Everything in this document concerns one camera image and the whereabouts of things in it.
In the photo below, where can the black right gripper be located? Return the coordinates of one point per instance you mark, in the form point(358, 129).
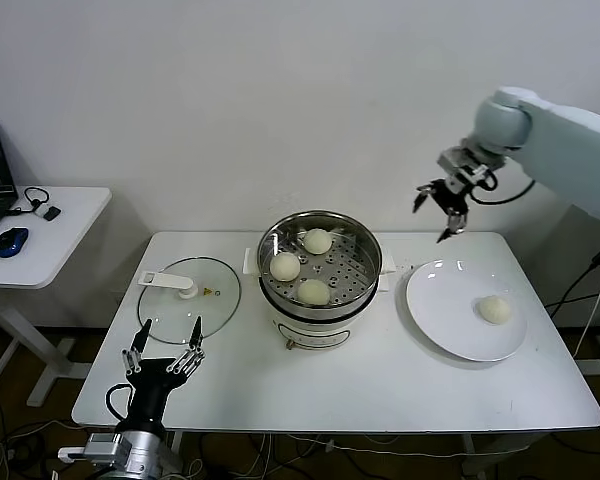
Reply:
point(452, 194)

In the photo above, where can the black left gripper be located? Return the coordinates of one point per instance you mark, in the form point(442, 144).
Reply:
point(155, 375)

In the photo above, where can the white steamed baozi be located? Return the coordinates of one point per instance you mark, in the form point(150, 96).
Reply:
point(494, 309)
point(313, 292)
point(317, 241)
point(285, 266)

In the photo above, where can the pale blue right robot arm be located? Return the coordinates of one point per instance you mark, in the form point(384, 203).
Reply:
point(555, 145)

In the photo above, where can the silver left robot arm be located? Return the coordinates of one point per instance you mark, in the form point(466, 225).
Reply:
point(135, 452)

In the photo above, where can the stainless steel steamer basket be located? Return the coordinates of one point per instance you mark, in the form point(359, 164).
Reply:
point(350, 287)

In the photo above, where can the white round plate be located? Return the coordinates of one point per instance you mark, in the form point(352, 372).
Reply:
point(445, 320)

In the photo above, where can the white side table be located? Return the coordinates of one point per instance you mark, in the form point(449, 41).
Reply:
point(65, 240)

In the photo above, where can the small black dongle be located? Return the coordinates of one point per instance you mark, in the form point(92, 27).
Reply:
point(53, 213)

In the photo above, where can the small white adapter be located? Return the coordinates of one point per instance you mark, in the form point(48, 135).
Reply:
point(41, 210)

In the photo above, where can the blue computer mouse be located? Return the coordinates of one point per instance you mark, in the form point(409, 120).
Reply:
point(11, 241)

